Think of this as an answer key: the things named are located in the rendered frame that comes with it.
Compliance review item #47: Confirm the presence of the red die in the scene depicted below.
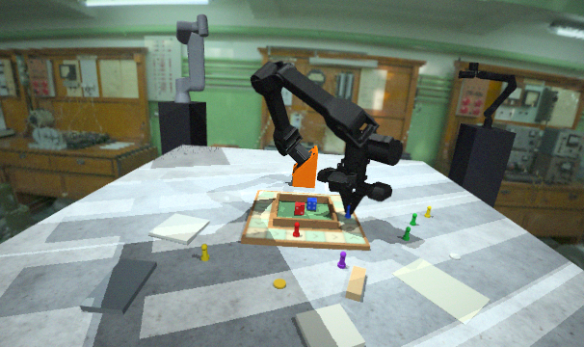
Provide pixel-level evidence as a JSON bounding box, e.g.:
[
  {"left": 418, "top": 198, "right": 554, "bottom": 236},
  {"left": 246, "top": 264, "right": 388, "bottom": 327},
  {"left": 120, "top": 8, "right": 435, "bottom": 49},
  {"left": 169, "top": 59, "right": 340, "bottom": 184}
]
[{"left": 295, "top": 202, "right": 305, "bottom": 215}]

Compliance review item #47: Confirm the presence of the blue die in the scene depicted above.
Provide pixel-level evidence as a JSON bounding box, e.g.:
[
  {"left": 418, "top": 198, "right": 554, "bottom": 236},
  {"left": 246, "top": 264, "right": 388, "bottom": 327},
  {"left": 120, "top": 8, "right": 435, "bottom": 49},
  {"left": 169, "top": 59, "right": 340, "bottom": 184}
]
[{"left": 306, "top": 198, "right": 317, "bottom": 210}]

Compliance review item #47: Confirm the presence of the purple pawn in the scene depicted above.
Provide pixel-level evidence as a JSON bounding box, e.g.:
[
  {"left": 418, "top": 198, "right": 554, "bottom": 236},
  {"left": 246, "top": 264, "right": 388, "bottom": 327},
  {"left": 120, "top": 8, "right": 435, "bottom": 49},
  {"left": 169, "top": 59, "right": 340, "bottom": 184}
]
[{"left": 337, "top": 252, "right": 346, "bottom": 269}]

